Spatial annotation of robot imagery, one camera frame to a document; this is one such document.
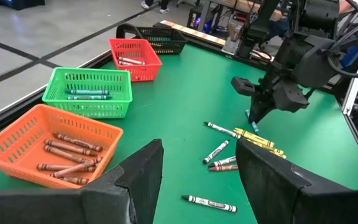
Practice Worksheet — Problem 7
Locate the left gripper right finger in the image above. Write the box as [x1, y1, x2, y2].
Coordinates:
[235, 138, 358, 224]

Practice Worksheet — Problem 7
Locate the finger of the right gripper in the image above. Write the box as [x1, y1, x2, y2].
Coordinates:
[272, 81, 310, 113]
[248, 88, 276, 124]

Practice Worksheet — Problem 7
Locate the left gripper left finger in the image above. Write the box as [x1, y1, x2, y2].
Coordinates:
[0, 138, 165, 224]

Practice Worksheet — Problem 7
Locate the blue crayon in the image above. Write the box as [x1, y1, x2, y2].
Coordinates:
[246, 109, 259, 133]
[65, 89, 110, 96]
[67, 95, 113, 101]

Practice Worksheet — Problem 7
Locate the yellow crayon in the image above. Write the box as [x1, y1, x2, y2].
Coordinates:
[233, 128, 275, 147]
[268, 149, 287, 159]
[244, 136, 284, 155]

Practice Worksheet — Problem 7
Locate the brown crayon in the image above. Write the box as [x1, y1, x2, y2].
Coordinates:
[37, 164, 96, 172]
[208, 164, 239, 172]
[44, 145, 88, 164]
[50, 157, 103, 179]
[62, 176, 90, 185]
[44, 139, 98, 156]
[56, 133, 103, 152]

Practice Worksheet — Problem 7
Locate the green plastic basket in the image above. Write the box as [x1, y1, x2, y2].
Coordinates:
[42, 67, 134, 119]

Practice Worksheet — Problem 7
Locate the orange plastic basket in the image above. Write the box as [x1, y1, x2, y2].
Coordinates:
[0, 103, 124, 190]

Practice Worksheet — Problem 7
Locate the black plastic basket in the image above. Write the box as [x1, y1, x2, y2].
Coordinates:
[134, 26, 188, 55]

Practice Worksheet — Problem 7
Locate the red plastic basket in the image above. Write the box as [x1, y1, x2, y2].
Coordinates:
[108, 38, 163, 83]

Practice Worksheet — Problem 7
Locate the person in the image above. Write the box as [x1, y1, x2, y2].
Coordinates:
[140, 0, 171, 15]

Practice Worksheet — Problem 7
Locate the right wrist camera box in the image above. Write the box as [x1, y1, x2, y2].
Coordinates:
[231, 76, 257, 97]

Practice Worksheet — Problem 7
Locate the silver aluminium rail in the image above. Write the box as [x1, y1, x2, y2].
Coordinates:
[342, 74, 358, 116]

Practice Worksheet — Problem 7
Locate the silver metal bracket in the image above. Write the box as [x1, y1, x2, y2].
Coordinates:
[221, 21, 246, 56]

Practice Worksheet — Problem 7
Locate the black aluminium table frame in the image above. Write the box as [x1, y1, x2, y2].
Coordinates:
[0, 19, 358, 184]

